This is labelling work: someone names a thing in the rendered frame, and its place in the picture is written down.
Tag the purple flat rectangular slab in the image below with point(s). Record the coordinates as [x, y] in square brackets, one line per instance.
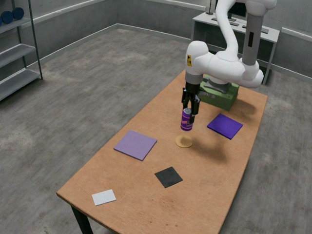
[225, 126]

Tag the black square slate coaster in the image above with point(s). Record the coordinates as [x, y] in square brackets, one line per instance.
[168, 177]

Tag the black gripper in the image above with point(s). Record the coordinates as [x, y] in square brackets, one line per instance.
[191, 95]

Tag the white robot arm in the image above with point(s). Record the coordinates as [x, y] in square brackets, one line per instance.
[225, 67]

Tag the purple drink can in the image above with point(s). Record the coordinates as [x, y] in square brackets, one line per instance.
[185, 125]

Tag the purple flat square pad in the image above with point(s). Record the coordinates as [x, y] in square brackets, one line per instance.
[135, 145]

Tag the white flat rectangular card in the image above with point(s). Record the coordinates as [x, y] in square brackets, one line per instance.
[103, 197]

